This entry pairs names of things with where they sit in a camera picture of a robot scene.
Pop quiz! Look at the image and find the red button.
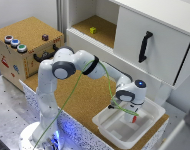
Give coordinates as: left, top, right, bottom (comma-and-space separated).
3, 34, 15, 45

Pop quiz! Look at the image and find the pink block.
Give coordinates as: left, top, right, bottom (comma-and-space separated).
130, 114, 138, 124

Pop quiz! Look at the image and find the green cable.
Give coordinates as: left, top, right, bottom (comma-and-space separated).
32, 58, 140, 150

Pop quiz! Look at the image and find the green button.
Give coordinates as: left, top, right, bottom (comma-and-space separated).
16, 43, 28, 54

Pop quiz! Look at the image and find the black drawer handle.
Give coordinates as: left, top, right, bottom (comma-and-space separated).
33, 44, 60, 64

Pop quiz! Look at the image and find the white sliding door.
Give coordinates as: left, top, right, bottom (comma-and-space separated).
112, 5, 190, 87

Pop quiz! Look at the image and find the wooden drawer box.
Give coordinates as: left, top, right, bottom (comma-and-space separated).
0, 16, 66, 92

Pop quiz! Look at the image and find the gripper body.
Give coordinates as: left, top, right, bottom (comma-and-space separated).
123, 101, 141, 117

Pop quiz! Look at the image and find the white cabinet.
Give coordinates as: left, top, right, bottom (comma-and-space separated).
56, 0, 190, 105

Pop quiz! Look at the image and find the yellow block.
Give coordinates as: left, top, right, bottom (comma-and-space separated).
89, 26, 98, 35

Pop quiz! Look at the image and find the white plastic box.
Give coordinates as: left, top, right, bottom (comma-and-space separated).
91, 97, 166, 150

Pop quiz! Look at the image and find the purple block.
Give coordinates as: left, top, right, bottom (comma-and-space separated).
41, 34, 49, 42

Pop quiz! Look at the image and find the blue button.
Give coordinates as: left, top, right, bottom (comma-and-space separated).
9, 38, 21, 49

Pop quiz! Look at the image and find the black door handle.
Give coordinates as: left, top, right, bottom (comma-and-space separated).
138, 30, 154, 64

